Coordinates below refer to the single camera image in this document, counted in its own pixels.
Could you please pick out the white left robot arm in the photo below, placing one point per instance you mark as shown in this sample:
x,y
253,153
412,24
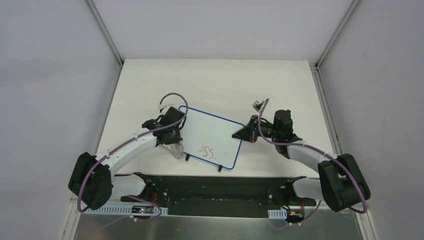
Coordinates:
x,y
94,179

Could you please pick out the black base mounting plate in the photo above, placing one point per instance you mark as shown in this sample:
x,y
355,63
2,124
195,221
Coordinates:
x,y
220,196

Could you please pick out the right white cable duct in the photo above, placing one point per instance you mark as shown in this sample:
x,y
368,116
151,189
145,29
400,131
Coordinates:
x,y
277,214

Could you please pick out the blue framed whiteboard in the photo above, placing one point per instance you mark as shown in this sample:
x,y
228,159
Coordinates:
x,y
208,137

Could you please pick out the left white cable duct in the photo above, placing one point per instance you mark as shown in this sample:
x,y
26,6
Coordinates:
x,y
143,210

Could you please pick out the grey mesh eraser sponge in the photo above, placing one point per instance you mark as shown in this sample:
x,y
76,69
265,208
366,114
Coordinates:
x,y
175,149

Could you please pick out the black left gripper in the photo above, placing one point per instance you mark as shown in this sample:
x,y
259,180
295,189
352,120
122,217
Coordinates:
x,y
171,136

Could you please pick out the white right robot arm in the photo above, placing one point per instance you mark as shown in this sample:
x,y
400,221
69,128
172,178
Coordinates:
x,y
340,183

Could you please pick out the white cable duct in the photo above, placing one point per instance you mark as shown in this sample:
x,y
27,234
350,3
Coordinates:
x,y
277,214
143,210

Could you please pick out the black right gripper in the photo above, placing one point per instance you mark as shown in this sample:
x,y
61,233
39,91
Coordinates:
x,y
253,129

